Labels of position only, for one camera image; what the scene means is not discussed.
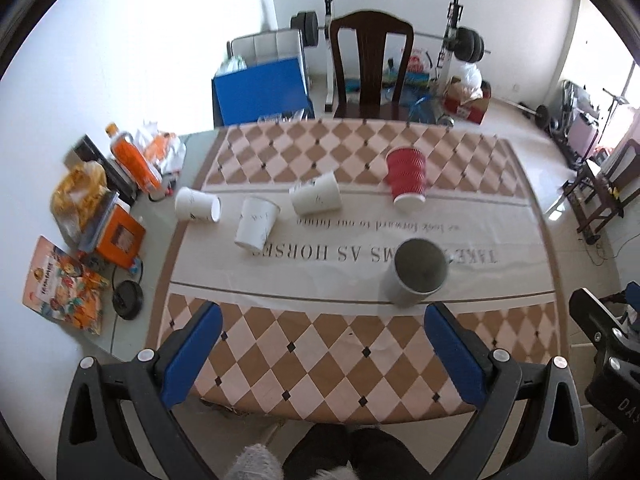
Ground barbell with black plates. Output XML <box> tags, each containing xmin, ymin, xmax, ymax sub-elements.
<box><xmin>290</xmin><ymin>10</ymin><xmax>493</xmax><ymax>64</ymax></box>

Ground brown wooden chair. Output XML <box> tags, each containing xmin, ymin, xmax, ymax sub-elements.
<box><xmin>562</xmin><ymin>137</ymin><xmax>640</xmax><ymax>247</ymax></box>

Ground red cardboard box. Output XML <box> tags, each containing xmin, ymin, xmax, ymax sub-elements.
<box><xmin>444</xmin><ymin>77</ymin><xmax>492</xmax><ymax>126</ymax></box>

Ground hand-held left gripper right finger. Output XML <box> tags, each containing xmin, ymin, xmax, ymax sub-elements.
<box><xmin>424</xmin><ymin>301</ymin><xmax>589</xmax><ymax>480</ymax></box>

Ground black box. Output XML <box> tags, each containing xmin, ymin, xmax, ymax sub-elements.
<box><xmin>64</xmin><ymin>134</ymin><xmax>137</xmax><ymax>207</ymax></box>

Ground red ribbed paper cup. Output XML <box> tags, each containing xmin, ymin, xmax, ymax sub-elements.
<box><xmin>385</xmin><ymin>146</ymin><xmax>429</xmax><ymax>211</ymax></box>

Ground long barbell with small plates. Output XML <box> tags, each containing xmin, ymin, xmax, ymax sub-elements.
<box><xmin>492</xmin><ymin>97</ymin><xmax>567</xmax><ymax>134</ymax></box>

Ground black round disc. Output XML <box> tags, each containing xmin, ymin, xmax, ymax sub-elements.
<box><xmin>111</xmin><ymin>281</ymin><xmax>145</xmax><ymax>320</ymax></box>

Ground blue plastic bag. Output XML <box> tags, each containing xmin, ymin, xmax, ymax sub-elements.
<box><xmin>350</xmin><ymin>72</ymin><xmax>442</xmax><ymax>123</ymax></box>

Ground white and orange plastic bag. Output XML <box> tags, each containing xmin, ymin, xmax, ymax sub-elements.
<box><xmin>135</xmin><ymin>120</ymin><xmax>187</xmax><ymax>177</ymax></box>

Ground person's legs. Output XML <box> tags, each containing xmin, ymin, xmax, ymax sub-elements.
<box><xmin>282</xmin><ymin>424</ymin><xmax>432</xmax><ymax>480</ymax></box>

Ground grey paper cup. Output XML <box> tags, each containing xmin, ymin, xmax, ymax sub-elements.
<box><xmin>380</xmin><ymin>238</ymin><xmax>449</xmax><ymax>307</ymax></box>

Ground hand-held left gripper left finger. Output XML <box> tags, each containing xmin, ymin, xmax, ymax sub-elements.
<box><xmin>56</xmin><ymin>301</ymin><xmax>224</xmax><ymax>480</ymax></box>

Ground orange sweets bag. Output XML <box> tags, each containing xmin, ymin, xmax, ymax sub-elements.
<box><xmin>62</xmin><ymin>260</ymin><xmax>109</xmax><ymax>337</ymax></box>

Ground white padded box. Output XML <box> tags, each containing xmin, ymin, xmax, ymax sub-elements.
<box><xmin>228</xmin><ymin>29</ymin><xmax>307</xmax><ymax>68</ymax></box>

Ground white fluffy slipper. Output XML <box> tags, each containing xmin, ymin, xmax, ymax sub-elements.
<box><xmin>222</xmin><ymin>442</ymin><xmax>362</xmax><ymax>480</ymax></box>

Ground black cable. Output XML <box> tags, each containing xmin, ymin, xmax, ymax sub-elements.
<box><xmin>109</xmin><ymin>255</ymin><xmax>147</xmax><ymax>293</ymax></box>

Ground orange drink bottle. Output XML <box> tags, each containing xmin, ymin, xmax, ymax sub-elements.
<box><xmin>105</xmin><ymin>122</ymin><xmax>164</xmax><ymax>194</ymax></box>

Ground colourful flat snack packet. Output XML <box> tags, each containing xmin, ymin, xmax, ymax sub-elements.
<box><xmin>22</xmin><ymin>235</ymin><xmax>77</xmax><ymax>319</ymax></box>

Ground orange box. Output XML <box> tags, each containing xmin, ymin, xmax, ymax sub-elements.
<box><xmin>94</xmin><ymin>207</ymin><xmax>147</xmax><ymax>267</ymax></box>

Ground blue box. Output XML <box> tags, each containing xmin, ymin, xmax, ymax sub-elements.
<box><xmin>212</xmin><ymin>57</ymin><xmax>312</xmax><ymax>127</ymax></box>

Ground yellow snack bag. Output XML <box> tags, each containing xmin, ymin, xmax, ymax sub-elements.
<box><xmin>50</xmin><ymin>161</ymin><xmax>114</xmax><ymax>247</ymax></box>

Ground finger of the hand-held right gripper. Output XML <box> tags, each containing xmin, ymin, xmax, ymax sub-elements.
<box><xmin>569</xmin><ymin>287</ymin><xmax>630</xmax><ymax>358</ymax></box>

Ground dark wooden chair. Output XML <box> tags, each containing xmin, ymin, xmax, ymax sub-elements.
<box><xmin>330</xmin><ymin>10</ymin><xmax>416</xmax><ymax>122</ymax></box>

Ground pink suitcase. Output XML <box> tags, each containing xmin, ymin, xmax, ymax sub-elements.
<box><xmin>569</xmin><ymin>109</ymin><xmax>609</xmax><ymax>159</ymax></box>

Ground checkered printed tablecloth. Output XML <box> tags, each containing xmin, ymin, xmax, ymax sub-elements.
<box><xmin>147</xmin><ymin>119</ymin><xmax>561</xmax><ymax>422</ymax></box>

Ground white paper cup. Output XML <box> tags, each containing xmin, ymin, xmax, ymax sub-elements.
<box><xmin>174</xmin><ymin>186</ymin><xmax>222</xmax><ymax>223</ymax></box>
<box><xmin>289</xmin><ymin>171</ymin><xmax>344</xmax><ymax>216</ymax></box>
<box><xmin>235</xmin><ymin>196</ymin><xmax>282</xmax><ymax>254</ymax></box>

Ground white rack upright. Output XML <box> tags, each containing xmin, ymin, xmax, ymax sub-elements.
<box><xmin>436</xmin><ymin>0</ymin><xmax>464</xmax><ymax>87</ymax></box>
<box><xmin>320</xmin><ymin>0</ymin><xmax>337</xmax><ymax>112</ymax></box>

